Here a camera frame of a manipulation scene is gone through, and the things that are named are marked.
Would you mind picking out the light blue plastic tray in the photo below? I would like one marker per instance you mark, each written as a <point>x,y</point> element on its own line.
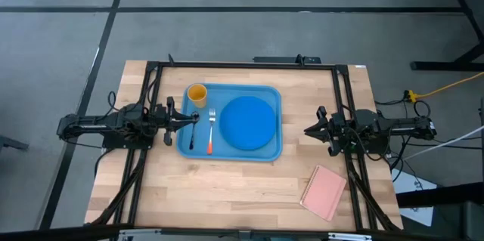
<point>227,150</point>

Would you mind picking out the black front beam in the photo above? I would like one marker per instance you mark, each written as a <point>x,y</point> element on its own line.
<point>56,233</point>

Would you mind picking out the black metal table legs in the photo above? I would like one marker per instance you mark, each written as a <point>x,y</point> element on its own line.
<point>446,66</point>

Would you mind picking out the blue round plate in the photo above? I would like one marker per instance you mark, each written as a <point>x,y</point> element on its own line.
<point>247,124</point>

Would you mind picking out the black furniture piece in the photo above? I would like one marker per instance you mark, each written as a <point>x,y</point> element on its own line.
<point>438,195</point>

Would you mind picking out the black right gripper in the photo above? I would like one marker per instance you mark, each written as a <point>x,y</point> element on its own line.
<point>336,129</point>

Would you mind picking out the black bar camera mount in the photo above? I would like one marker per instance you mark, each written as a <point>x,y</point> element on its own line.
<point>280,59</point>

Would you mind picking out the pink spiral notebook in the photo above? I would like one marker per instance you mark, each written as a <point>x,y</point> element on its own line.
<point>323,192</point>

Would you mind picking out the grey floor foot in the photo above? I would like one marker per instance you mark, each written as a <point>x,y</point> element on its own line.
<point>11,143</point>

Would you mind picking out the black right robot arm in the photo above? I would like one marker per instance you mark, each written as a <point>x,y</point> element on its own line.
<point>401,125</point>

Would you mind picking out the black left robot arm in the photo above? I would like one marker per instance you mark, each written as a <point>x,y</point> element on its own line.
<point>94,124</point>

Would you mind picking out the yellow power tap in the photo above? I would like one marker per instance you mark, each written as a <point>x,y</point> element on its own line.
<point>411,96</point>

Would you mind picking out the white paper sheet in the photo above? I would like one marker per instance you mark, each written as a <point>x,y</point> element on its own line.
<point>410,184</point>

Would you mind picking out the silver metal bracket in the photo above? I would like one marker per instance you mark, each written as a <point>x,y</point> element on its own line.
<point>349,236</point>
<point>140,232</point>

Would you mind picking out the yellow plastic cup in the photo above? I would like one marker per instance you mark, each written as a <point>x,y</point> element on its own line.
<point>197,93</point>

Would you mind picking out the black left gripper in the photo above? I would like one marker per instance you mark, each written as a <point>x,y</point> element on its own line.
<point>169,120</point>

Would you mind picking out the black aluminium table frame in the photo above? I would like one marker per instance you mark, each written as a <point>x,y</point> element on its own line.
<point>246,65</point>

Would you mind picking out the small white table label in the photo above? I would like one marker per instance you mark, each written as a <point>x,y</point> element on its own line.
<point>360,66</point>

